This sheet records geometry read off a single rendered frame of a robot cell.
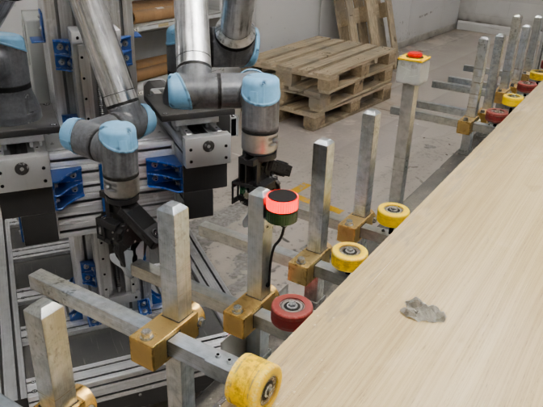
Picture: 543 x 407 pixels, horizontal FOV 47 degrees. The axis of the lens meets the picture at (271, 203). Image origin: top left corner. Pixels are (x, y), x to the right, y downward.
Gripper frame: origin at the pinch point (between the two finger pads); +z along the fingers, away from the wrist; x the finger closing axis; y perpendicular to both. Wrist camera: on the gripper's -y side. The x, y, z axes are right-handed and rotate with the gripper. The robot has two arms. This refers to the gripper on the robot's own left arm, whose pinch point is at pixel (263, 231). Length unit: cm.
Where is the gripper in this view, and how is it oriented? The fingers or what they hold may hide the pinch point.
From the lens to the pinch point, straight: 139.8
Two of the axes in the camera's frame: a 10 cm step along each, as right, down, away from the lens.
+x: 8.4, 2.6, -4.7
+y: -5.4, 3.6, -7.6
